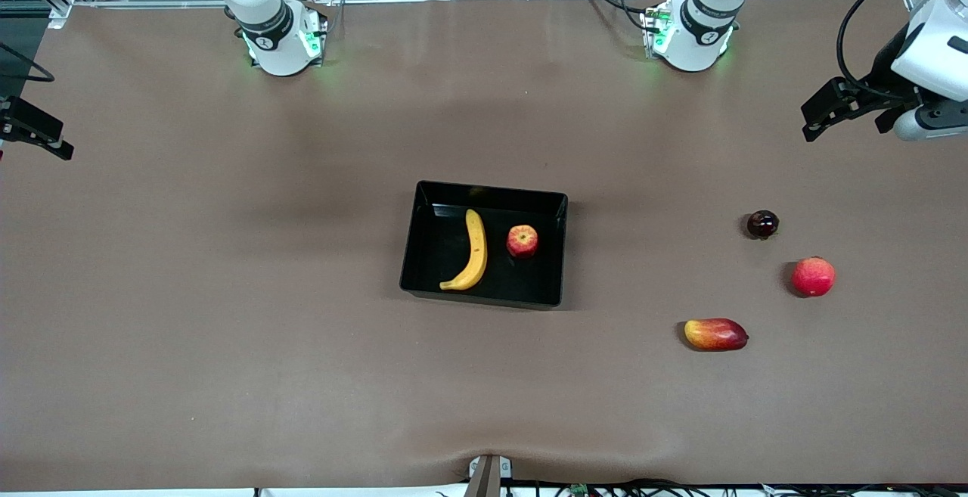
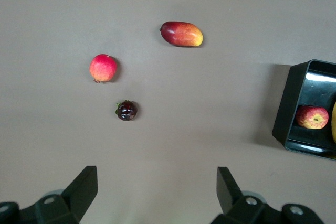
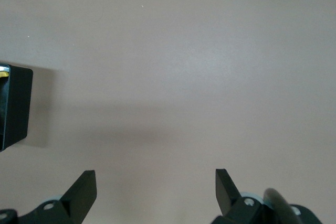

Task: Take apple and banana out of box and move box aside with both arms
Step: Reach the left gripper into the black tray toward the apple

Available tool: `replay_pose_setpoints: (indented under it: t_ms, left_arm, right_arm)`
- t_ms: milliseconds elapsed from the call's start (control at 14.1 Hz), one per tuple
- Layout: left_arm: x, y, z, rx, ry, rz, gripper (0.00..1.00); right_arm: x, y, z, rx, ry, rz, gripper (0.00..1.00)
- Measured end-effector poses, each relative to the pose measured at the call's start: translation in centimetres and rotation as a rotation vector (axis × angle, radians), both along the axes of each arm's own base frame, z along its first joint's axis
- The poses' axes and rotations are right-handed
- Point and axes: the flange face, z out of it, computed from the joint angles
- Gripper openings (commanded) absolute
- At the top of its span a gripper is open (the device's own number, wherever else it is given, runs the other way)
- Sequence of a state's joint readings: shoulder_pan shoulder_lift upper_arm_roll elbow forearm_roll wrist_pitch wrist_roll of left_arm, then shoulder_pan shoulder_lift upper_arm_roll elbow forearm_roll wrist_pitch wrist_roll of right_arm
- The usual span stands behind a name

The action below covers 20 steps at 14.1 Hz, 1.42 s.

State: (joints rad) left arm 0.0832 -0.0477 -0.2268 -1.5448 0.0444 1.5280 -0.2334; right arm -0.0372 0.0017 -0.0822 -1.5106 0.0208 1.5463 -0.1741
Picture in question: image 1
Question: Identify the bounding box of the small red yellow apple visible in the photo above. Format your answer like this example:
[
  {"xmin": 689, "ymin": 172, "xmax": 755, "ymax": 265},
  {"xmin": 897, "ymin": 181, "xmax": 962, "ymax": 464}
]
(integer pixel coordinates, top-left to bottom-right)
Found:
[{"xmin": 506, "ymin": 225, "xmax": 539, "ymax": 259}]

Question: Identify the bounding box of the black plastic tray box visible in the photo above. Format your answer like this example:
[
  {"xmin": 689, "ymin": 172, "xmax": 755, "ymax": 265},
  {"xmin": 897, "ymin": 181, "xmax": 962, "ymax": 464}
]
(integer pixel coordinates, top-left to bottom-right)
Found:
[{"xmin": 399, "ymin": 181, "xmax": 569, "ymax": 309}]

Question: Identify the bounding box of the yellow banana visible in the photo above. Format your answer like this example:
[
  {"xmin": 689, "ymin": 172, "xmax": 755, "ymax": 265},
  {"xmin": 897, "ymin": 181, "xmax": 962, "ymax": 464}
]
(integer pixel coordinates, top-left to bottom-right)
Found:
[{"xmin": 439, "ymin": 209, "xmax": 489, "ymax": 291}]

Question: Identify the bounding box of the dark purple plum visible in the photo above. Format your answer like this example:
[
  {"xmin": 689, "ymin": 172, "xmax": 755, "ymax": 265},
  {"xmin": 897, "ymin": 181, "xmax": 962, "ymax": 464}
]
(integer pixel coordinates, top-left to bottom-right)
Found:
[{"xmin": 747, "ymin": 210, "xmax": 780, "ymax": 240}]

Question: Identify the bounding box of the round red peach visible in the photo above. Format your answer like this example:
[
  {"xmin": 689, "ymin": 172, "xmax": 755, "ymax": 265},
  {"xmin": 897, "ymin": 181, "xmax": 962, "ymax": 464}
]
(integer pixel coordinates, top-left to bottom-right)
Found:
[{"xmin": 791, "ymin": 256, "xmax": 836, "ymax": 298}]

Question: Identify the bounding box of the red yellow mango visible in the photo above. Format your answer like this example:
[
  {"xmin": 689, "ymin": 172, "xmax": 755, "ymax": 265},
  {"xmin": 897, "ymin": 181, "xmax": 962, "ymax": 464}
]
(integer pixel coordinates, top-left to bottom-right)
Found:
[{"xmin": 684, "ymin": 318, "xmax": 749, "ymax": 352}]

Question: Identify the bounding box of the grey table edge clamp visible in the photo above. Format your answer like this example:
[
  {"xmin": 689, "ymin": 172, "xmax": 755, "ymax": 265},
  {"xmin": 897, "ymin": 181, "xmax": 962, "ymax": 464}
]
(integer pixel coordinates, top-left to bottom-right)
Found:
[{"xmin": 463, "ymin": 455, "xmax": 513, "ymax": 497}]

